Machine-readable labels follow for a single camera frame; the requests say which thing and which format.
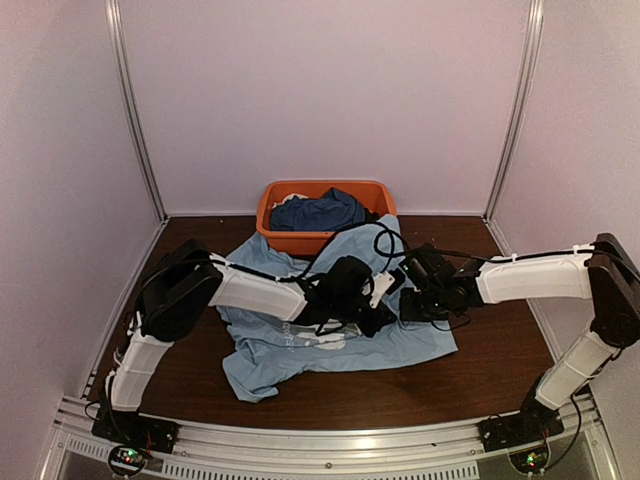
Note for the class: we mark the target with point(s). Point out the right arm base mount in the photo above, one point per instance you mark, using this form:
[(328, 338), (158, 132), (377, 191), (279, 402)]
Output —
[(513, 430)]

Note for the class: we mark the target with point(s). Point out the aluminium front rail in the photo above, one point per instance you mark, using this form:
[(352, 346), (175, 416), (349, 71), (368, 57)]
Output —
[(452, 450)]

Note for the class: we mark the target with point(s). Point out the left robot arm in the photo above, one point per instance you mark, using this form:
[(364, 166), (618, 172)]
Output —
[(190, 279)]

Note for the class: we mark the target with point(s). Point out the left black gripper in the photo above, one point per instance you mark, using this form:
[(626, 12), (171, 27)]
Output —
[(384, 317)]

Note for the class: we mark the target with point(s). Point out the left aluminium corner post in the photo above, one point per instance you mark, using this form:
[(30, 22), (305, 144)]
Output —
[(118, 40)]

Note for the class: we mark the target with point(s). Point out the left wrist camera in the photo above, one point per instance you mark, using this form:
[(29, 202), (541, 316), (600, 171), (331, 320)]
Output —
[(384, 283)]

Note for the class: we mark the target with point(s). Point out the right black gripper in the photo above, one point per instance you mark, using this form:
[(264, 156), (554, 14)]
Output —
[(407, 312)]

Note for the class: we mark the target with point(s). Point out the orange plastic basin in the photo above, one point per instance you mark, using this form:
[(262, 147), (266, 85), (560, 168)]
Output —
[(373, 195)]

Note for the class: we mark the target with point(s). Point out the aluminium corner post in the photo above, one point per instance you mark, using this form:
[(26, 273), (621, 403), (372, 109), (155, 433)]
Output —
[(118, 40), (528, 64)]

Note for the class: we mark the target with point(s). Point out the dark blue garment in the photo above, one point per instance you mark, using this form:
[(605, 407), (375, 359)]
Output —
[(332, 211)]

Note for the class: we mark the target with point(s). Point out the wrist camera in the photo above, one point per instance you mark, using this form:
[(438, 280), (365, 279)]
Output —
[(427, 269), (384, 283)]

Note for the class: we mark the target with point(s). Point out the light blue printed t-shirt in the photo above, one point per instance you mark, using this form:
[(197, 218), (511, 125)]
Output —
[(269, 351)]

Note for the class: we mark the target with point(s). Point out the right aluminium corner post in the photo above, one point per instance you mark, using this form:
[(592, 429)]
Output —
[(528, 64)]

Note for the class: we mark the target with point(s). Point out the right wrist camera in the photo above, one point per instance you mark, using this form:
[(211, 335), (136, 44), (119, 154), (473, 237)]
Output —
[(427, 269)]

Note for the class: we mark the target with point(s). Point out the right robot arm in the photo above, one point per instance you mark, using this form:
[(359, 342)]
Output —
[(600, 272)]

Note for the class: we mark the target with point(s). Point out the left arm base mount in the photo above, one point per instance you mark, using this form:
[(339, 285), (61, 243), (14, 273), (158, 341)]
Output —
[(134, 430)]

